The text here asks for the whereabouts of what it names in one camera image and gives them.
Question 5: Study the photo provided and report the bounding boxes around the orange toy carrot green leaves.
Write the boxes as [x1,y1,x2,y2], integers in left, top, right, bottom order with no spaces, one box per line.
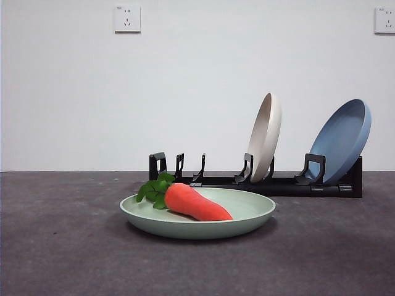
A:
[136,171,234,221]

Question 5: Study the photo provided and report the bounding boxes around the light green round plate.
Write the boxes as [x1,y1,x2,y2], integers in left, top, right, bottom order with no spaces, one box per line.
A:
[119,186,277,241]

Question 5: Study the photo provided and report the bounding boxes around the cream round plate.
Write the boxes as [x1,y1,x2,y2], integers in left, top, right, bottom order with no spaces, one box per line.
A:
[247,92,283,183]

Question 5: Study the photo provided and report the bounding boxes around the black plate rack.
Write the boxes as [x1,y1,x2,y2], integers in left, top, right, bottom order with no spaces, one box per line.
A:
[149,152,364,199]

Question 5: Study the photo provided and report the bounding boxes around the blue round plate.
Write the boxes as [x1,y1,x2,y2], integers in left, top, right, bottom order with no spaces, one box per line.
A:
[307,99,372,185]

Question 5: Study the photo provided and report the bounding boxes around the white wall socket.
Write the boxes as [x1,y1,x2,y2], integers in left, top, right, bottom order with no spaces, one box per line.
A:
[373,6,395,35]
[114,4,142,34]

